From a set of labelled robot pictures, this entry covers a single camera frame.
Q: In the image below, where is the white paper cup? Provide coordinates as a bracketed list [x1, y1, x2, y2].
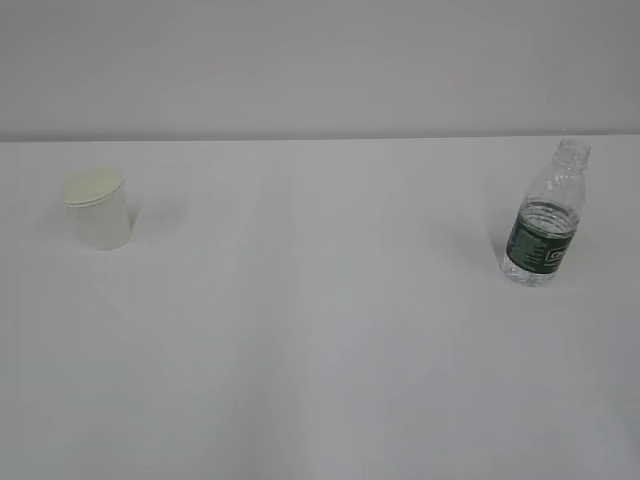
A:
[62, 168, 132, 251]

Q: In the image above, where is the clear water bottle green label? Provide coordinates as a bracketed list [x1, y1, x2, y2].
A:
[501, 139, 591, 287]

